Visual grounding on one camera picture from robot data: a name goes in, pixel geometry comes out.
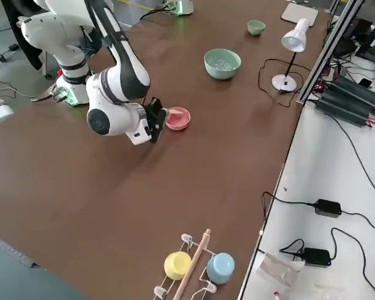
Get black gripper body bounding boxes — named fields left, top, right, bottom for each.
left=143, top=97, right=162, bottom=129

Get black hanging cloth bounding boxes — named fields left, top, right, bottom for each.
left=1, top=0, right=44, bottom=71

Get aluminium frame post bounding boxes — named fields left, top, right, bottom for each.
left=296, top=0, right=364, bottom=108

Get clear cup rack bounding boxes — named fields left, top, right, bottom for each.
left=153, top=228, right=236, bottom=300

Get blue cup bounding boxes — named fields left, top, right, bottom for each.
left=206, top=252, right=236, bottom=285

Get black power adapter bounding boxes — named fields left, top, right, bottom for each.
left=314, top=198, right=343, bottom=217
left=302, top=247, right=332, bottom=268

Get black adapter cable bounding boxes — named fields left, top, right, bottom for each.
left=330, top=227, right=375, bottom=300
left=261, top=191, right=317, bottom=226

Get black power supply units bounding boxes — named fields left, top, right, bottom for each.
left=314, top=76, right=375, bottom=128

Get white rectangular tray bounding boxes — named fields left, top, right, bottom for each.
left=281, top=2, right=319, bottom=28

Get small green bowl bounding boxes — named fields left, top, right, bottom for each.
left=247, top=20, right=266, bottom=36

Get clear plastic bag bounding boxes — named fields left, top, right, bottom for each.
left=257, top=252, right=301, bottom=290

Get pink bowl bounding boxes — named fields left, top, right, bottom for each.
left=164, top=106, right=192, bottom=132

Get large green bowl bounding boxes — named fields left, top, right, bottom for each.
left=204, top=48, right=242, bottom=81

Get yellow cup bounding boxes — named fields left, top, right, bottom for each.
left=164, top=251, right=192, bottom=280

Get black lamp cable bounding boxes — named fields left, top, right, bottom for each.
left=257, top=58, right=312, bottom=108

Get white desk lamp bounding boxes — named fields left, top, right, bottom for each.
left=271, top=17, right=310, bottom=93

